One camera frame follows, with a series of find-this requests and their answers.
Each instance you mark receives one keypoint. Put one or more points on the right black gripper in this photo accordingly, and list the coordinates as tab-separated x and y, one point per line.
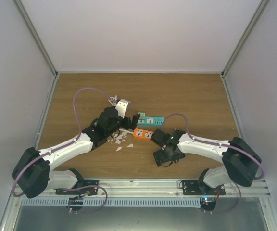
163	159

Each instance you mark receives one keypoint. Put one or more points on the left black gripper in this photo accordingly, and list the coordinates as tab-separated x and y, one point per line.
127	125

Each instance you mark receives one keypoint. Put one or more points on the green plug adapter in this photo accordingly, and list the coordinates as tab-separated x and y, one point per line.
142	115

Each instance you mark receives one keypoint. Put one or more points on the teal power strip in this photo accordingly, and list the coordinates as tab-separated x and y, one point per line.
150	121

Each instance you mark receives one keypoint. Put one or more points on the black adapter with cable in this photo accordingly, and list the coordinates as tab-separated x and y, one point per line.
167	163

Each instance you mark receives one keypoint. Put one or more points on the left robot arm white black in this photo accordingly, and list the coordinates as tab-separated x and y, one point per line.
36	170

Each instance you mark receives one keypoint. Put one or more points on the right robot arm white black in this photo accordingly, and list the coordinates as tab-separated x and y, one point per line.
239	162

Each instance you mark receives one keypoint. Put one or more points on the orange power strip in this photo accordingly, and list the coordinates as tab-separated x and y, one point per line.
142	134

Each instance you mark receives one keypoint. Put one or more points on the white debris pile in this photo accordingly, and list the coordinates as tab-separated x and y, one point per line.
121	139

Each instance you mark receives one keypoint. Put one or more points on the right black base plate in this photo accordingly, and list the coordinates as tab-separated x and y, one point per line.
193	187

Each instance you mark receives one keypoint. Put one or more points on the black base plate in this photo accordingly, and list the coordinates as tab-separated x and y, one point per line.
193	187
83	187

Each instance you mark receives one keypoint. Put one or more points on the aluminium front rail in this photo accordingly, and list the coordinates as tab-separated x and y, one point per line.
164	188

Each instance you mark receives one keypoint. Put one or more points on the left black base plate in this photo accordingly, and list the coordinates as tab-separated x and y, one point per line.
83	187

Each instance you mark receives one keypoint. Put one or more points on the slotted grey cable duct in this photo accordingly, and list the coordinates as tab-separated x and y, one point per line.
114	202

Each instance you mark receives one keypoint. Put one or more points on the left aluminium frame post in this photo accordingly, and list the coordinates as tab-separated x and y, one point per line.
28	22

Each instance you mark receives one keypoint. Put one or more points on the aluminium frame post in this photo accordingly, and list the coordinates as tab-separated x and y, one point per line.
249	28
28	22

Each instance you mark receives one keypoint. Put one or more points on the right aluminium frame post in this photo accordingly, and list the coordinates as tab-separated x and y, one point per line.
249	28

